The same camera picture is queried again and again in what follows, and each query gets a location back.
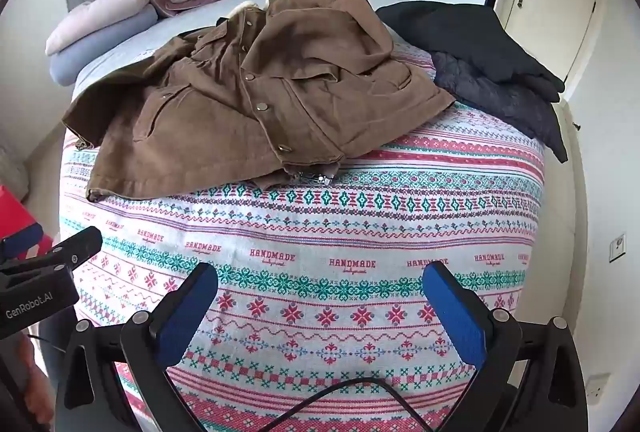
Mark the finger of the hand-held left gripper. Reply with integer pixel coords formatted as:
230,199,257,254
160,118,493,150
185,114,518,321
0,224,49,263
0,226,104,281

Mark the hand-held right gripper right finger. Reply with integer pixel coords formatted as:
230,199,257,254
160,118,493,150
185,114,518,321
421,261,588,432

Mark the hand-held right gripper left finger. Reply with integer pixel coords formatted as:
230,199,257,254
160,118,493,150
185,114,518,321
54,262,221,432

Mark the brown corduroy jacket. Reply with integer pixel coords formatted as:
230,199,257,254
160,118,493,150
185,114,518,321
61,0,457,203

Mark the person's left hand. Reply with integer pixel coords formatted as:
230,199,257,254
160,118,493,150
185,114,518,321
22,337,55,428

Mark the red box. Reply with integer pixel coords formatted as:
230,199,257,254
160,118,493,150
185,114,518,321
0,184,53,253

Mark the patterned knit-print blanket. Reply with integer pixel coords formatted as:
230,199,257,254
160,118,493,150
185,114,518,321
57,26,546,432

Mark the blue-grey pillow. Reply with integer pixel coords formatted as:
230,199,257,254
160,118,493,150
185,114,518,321
48,5,160,87

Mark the dark quilted jacket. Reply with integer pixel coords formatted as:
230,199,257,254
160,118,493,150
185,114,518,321
430,50,569,163

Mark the pale pink pillow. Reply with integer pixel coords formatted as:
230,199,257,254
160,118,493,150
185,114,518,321
45,0,152,56

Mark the black jacket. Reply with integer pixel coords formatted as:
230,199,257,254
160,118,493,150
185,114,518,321
375,0,566,103

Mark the cream door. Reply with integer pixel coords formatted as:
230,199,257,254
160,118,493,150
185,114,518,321
492,0,603,82

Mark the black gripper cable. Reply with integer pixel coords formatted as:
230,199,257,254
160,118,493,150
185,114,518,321
260,376,417,432
27,334,66,353

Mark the white wall socket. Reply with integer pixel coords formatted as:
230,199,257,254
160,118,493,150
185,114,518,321
582,372,612,405
607,232,627,263

